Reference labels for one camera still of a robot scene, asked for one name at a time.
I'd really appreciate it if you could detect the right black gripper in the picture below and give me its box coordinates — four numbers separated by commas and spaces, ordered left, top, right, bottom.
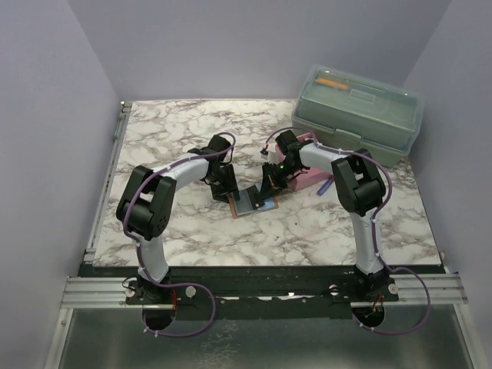
258, 161, 301, 203

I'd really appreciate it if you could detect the tan leather card holder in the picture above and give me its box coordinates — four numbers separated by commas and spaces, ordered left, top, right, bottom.
228, 184, 278, 219

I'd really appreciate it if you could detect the gold credit card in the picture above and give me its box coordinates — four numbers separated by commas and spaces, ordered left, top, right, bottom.
239, 185, 264, 211

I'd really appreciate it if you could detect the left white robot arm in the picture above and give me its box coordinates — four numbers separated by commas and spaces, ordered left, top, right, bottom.
116, 132, 239, 304

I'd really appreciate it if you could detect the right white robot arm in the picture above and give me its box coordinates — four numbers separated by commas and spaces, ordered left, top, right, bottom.
250, 128, 388, 301

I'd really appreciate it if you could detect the pink card box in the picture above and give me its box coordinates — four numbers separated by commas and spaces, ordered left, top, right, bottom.
290, 132, 334, 191

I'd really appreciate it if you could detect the red blue screwdriver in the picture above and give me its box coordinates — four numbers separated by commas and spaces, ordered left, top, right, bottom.
317, 177, 334, 196

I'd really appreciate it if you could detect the green plastic toolbox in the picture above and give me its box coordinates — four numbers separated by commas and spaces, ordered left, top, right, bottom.
291, 65, 424, 168

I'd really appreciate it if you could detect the orange tool inside toolbox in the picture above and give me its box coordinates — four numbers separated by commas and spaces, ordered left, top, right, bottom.
314, 78, 350, 90

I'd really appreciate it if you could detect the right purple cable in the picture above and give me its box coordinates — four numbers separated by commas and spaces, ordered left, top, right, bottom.
260, 128, 431, 335

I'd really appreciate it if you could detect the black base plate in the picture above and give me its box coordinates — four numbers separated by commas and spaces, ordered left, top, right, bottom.
77, 265, 448, 325

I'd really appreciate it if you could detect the aluminium mounting rail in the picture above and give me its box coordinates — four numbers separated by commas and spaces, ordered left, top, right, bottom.
61, 274, 468, 310

